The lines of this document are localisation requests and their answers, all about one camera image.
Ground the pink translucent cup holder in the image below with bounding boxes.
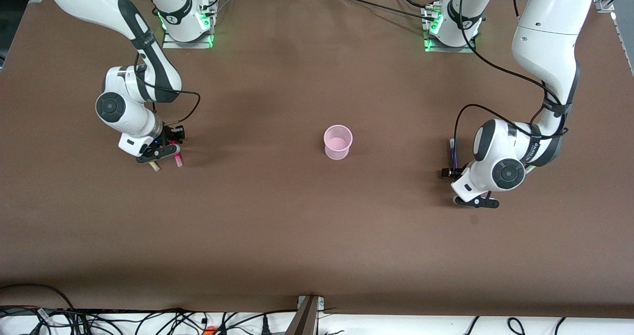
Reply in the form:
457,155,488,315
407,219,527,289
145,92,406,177
323,125,353,161

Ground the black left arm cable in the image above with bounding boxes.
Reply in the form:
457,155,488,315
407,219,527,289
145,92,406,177
453,0,570,170

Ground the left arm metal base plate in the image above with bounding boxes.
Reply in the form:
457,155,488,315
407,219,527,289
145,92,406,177
423,5,477,53

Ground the thick black looping cable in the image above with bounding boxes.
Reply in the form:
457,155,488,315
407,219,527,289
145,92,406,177
0,283,76,312

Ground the black cable tangle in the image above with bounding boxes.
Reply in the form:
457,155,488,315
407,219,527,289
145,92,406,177
0,305,298,335

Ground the thin black base cable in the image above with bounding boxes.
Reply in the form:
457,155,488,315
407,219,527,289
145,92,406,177
338,0,437,21

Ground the metal table edge bracket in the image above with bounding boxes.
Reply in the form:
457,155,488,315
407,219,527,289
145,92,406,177
285,295,325,335

